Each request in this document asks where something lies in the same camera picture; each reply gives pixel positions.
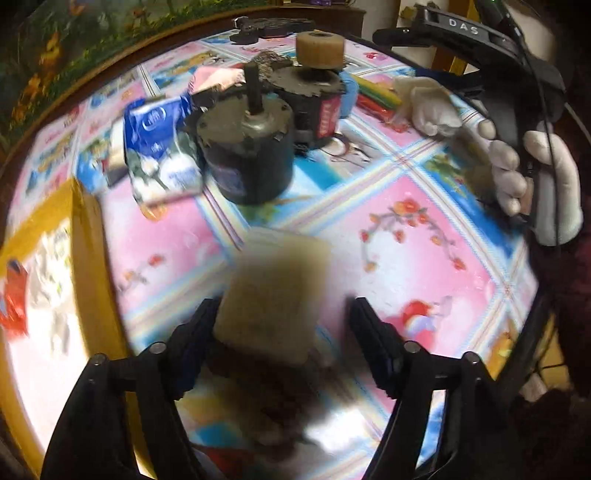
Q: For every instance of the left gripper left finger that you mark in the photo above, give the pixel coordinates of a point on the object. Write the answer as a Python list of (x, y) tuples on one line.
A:
[(166, 370)]

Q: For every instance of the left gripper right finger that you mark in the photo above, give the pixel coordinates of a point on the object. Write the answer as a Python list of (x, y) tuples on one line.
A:
[(405, 371)]

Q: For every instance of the white cloth sack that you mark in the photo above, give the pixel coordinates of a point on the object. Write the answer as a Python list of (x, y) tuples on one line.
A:
[(427, 106)]

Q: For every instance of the beige sponge block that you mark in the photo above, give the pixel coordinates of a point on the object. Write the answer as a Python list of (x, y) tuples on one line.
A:
[(274, 297)]

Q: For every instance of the orange plastic bag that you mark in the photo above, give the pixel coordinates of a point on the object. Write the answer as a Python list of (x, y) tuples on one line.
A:
[(13, 300)]

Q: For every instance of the blue knitted cloth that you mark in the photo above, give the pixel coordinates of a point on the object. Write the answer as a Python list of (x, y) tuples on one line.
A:
[(348, 99)]

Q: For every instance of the pink tissue pack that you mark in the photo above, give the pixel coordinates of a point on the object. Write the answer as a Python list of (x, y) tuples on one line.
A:
[(207, 77)]

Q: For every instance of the white gloved right hand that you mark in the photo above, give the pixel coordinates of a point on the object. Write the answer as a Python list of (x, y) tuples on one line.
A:
[(542, 182)]

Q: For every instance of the yellow cardboard box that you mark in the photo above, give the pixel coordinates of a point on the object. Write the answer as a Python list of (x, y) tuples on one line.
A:
[(50, 299)]

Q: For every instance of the green yellow striped cloth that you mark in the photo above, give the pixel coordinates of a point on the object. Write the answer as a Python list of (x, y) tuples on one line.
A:
[(377, 100)]

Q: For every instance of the colourful patterned tablecloth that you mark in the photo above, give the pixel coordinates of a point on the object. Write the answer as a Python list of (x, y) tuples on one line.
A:
[(408, 229)]

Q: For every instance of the blue white snack bag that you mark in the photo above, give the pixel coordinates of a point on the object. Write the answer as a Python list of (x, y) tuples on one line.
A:
[(160, 154)]

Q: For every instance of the red label motor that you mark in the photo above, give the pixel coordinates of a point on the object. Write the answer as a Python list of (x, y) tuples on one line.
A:
[(315, 97)]

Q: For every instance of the black motor with shaft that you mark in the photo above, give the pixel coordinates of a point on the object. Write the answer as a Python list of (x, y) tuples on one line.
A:
[(247, 138)]

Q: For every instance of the brown knitted cloth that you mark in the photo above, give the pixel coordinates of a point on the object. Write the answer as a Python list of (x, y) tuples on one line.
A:
[(270, 61)]

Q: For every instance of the black device on table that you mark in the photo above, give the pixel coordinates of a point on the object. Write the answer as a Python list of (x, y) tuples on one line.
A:
[(252, 30)]

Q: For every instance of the flower landscape painting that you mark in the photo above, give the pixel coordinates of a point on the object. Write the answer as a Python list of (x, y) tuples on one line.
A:
[(47, 46)]

